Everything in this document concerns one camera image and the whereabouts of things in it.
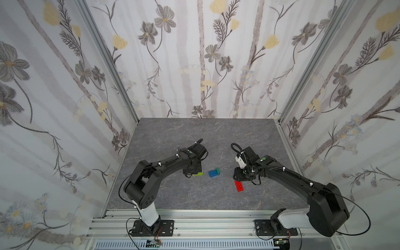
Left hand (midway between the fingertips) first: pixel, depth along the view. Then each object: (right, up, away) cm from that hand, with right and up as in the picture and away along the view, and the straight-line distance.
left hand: (198, 170), depth 90 cm
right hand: (+22, -1, -6) cm, 23 cm away
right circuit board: (+41, -31, -18) cm, 54 cm away
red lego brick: (+23, -8, -3) cm, 25 cm away
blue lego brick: (+9, -2, +2) cm, 9 cm away
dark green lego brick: (+13, -1, +3) cm, 13 cm away
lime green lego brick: (+1, 0, -8) cm, 8 cm away
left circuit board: (-21, -29, -19) cm, 41 cm away
